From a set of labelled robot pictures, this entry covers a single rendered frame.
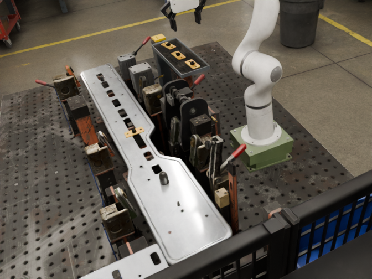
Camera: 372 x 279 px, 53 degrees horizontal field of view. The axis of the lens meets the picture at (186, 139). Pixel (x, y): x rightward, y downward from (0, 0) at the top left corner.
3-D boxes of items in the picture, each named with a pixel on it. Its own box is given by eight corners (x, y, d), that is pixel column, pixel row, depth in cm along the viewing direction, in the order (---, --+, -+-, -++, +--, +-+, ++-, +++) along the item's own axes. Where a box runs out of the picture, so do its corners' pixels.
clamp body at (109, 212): (115, 265, 146) (91, 206, 124) (144, 252, 149) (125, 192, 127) (122, 284, 139) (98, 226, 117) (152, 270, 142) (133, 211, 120)
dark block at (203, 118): (199, 194, 169) (189, 119, 143) (212, 187, 171) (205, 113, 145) (203, 201, 165) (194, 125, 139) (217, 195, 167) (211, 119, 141)
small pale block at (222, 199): (220, 256, 143) (213, 191, 120) (228, 252, 144) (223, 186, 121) (225, 263, 141) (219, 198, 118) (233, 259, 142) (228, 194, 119)
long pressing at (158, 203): (73, 75, 210) (73, 72, 209) (112, 63, 216) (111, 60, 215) (170, 270, 109) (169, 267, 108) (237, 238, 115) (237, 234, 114)
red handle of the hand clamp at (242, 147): (207, 172, 127) (241, 139, 125) (211, 175, 128) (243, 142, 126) (213, 180, 124) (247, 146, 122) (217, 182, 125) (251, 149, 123)
